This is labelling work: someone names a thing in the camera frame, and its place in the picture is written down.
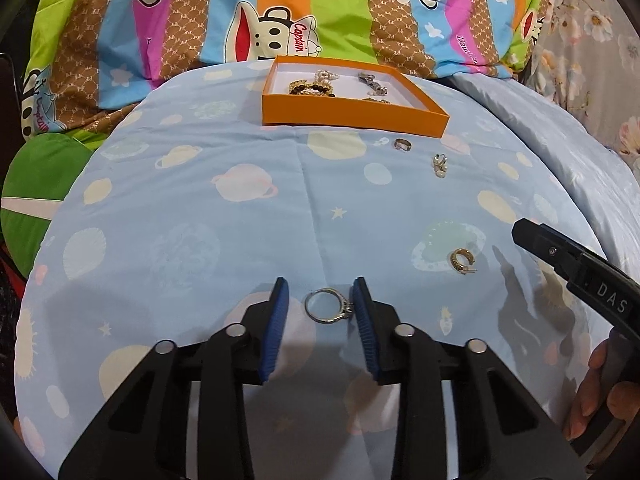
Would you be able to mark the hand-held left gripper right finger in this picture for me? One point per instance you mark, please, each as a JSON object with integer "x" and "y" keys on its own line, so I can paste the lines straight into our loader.
{"x": 365, "y": 335}

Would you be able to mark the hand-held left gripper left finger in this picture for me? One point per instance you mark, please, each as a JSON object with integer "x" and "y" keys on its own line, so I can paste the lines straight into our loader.
{"x": 275, "y": 335}

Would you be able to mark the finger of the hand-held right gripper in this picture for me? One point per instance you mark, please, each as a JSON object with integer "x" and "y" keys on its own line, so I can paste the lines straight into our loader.
{"x": 545, "y": 245}

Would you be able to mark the gold hoop earring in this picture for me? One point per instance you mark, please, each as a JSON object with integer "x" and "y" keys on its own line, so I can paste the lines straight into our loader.
{"x": 454, "y": 260}

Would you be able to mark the orange cardboard box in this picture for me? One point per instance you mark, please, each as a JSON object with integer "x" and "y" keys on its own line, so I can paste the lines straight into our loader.
{"x": 350, "y": 122}

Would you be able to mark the gold watch band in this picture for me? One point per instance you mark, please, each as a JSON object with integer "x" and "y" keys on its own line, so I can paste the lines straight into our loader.
{"x": 377, "y": 101}

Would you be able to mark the silver metal watch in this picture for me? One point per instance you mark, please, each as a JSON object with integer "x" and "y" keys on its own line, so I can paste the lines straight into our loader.
{"x": 370, "y": 82}

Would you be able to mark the person's right hand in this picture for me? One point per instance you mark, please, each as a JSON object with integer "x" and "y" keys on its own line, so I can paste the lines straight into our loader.
{"x": 595, "y": 400}

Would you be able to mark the pale blue quilt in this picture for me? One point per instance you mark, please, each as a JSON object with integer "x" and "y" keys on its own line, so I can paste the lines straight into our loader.
{"x": 550, "y": 160}

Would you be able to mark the light blue printed bedsheet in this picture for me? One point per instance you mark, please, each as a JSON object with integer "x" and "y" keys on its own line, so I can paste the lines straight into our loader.
{"x": 200, "y": 240}

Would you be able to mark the pearl cluster earring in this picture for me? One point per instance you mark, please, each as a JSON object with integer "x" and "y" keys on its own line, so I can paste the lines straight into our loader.
{"x": 440, "y": 172}

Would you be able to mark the grey floral cloth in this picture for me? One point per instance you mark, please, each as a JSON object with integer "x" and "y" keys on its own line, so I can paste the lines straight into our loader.
{"x": 585, "y": 50}

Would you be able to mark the green pillow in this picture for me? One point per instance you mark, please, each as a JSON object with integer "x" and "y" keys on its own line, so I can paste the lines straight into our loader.
{"x": 40, "y": 175}

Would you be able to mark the colourful striped cartoon blanket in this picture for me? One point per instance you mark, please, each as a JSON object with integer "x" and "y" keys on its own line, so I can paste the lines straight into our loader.
{"x": 200, "y": 20}

